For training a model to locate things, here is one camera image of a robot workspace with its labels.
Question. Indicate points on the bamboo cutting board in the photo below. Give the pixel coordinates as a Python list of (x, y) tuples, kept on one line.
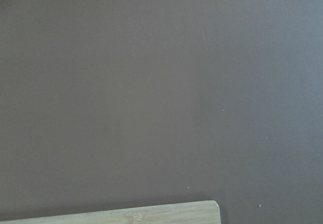
[(189, 212)]

